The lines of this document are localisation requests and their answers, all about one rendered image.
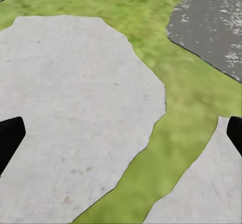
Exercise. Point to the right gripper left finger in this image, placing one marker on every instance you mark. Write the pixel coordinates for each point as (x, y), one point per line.
(12, 132)

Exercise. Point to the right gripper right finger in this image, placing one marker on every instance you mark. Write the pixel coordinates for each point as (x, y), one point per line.
(234, 132)

